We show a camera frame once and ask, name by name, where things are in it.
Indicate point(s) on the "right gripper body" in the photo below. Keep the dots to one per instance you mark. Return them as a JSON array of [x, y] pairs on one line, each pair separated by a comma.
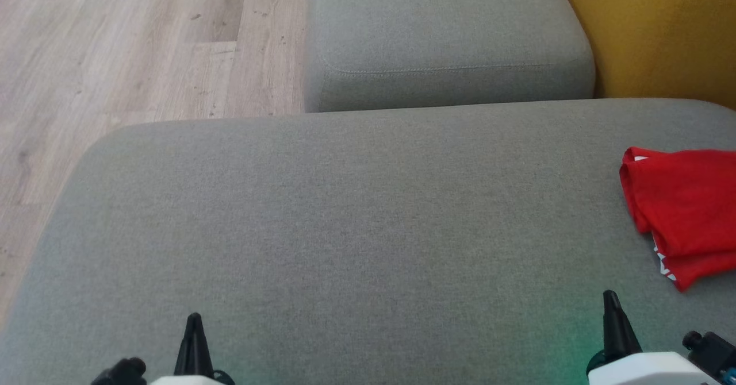
[[650, 370]]

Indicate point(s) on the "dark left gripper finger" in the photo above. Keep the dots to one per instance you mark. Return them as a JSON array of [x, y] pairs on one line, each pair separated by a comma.
[[201, 356], [187, 356]]

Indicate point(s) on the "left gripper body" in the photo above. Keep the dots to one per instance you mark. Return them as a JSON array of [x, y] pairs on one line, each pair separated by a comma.
[[184, 381]]

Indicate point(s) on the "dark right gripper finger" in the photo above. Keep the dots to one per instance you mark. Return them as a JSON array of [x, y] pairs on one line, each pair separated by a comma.
[[610, 333], [628, 342]]

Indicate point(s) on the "red jersey with white stripes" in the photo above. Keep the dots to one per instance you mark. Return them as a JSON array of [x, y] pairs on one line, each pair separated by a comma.
[[690, 201]]

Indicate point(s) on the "yellow sofa backrest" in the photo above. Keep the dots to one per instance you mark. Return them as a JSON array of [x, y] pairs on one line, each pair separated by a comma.
[[661, 29]]

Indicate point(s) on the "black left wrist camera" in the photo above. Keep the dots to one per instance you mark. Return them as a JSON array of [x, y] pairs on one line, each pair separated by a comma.
[[121, 372]]

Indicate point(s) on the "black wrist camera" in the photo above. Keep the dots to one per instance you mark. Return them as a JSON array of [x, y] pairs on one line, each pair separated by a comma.
[[713, 350], [121, 372]]

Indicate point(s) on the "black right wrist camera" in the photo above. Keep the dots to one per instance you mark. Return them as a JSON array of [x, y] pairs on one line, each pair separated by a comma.
[[713, 350]]

